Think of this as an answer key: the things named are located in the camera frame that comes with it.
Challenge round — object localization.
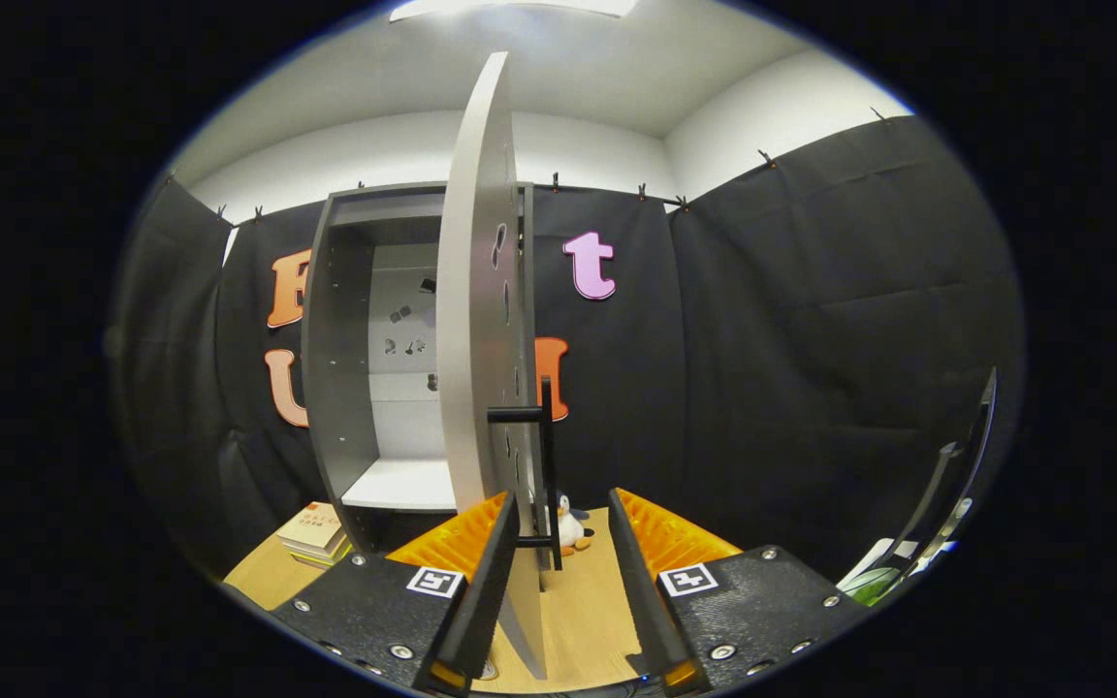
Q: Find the white and green bag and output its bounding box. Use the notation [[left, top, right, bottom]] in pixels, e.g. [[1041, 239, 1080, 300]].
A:
[[838, 538, 957, 607]]

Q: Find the black backdrop cloth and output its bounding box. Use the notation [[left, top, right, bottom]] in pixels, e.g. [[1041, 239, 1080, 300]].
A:
[[112, 114, 1025, 583]]

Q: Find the dark thin stand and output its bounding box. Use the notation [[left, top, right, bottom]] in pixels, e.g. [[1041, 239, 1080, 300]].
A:
[[893, 366, 998, 583]]

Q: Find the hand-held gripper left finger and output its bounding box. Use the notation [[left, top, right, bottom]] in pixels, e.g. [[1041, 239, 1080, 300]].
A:
[[268, 490, 521, 691]]

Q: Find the penguin plush toy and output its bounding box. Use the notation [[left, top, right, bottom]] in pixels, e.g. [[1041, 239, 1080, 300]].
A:
[[555, 492, 596, 557]]

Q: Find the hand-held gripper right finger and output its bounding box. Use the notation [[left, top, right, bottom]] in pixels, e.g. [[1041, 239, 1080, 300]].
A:
[[607, 487, 872, 694]]

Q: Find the orange beige book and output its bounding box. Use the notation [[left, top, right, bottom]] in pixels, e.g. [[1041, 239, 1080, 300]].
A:
[[275, 501, 346, 555]]

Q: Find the beige shoe cabinet door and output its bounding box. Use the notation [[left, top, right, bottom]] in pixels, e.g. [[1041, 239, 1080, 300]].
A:
[[435, 51, 564, 680]]

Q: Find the wide ceiling light panel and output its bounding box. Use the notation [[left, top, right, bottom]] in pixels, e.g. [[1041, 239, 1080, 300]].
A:
[[389, 0, 637, 22]]

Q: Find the dark grey shoe cabinet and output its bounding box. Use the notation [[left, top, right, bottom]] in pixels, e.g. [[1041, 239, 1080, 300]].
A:
[[302, 181, 537, 561]]

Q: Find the yellow edged book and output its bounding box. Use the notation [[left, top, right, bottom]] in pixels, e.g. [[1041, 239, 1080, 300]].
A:
[[285, 538, 354, 569]]

